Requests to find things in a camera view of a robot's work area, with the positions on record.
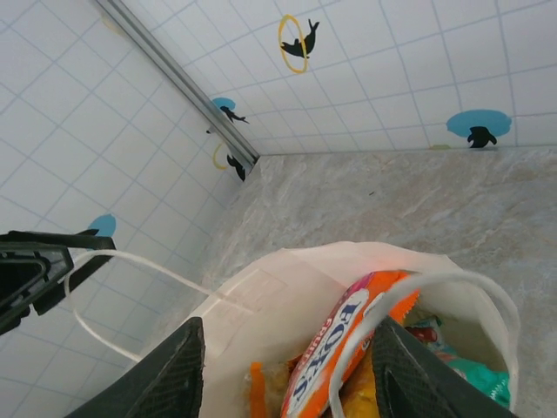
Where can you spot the white paper bag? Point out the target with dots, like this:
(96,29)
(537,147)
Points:
(304,278)

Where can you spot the teal Fox's candy bag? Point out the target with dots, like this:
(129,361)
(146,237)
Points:
(470,374)

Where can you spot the aluminium corner post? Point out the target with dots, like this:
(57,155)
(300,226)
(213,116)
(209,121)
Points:
(183,82)

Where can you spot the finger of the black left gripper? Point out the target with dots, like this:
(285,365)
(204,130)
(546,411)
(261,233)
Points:
(26,278)
(93,244)

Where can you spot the yellow-orange snack packet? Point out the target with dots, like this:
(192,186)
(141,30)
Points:
(359,398)

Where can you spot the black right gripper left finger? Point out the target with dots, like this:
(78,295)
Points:
(169,379)

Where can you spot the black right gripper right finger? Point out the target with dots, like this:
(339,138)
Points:
(413,383)

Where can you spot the black animal blue patch sticker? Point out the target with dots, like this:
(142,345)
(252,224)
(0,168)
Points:
(104,224)

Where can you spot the penguin blue patch sticker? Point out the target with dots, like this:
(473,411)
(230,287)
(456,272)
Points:
(478,126)

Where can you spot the orange Kraks chips bag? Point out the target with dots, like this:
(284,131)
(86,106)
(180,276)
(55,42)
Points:
(257,387)

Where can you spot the orange Fox's fruits candy bag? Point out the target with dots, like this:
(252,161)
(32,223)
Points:
(339,331)

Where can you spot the shark blue patch sticker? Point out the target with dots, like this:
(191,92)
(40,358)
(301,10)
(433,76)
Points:
(226,109)

